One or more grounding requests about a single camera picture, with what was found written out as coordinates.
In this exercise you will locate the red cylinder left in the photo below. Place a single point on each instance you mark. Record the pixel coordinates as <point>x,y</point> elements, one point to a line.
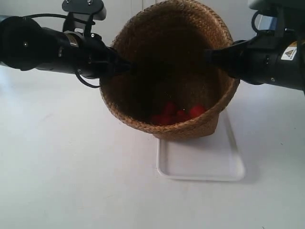
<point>161,119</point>

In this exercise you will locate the red cylinder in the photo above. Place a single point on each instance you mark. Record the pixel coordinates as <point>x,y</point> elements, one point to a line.
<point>196,111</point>
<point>181,116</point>
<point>161,119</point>
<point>170,108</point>

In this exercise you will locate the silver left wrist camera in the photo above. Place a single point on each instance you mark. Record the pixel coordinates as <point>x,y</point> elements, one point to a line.
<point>93,8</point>

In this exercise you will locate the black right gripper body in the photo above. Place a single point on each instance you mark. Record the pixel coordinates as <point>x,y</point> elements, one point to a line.
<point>265,59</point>

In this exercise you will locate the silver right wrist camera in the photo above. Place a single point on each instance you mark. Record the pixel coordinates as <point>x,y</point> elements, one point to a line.
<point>291,13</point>

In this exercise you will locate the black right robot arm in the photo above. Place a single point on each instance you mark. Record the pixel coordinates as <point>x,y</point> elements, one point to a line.
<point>301,66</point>

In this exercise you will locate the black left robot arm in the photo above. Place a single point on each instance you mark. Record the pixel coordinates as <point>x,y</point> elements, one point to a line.
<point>25,45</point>

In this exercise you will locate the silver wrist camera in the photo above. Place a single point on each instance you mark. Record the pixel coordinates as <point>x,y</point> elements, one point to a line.
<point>93,8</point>
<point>291,13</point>

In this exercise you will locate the white rectangular plastic tray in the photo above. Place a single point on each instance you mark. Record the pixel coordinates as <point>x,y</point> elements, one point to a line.
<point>211,158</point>

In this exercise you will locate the red cylinder right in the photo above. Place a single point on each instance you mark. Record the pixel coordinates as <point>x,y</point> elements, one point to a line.
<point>196,111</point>

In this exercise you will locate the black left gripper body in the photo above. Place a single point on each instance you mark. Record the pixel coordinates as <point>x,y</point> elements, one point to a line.
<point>86,55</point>

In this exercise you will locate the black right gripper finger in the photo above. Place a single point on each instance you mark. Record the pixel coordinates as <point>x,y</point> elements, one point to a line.
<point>218,58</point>

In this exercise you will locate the brown woven basket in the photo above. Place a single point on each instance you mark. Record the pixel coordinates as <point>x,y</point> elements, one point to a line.
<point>167,41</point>

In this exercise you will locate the red cylinder front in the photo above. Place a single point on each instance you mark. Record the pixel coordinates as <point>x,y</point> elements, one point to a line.
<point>181,116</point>

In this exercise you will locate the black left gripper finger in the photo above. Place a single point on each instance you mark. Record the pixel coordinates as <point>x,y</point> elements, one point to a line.
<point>122,66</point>

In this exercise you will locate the red cylinder upper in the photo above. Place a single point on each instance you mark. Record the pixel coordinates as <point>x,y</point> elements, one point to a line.
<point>170,108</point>

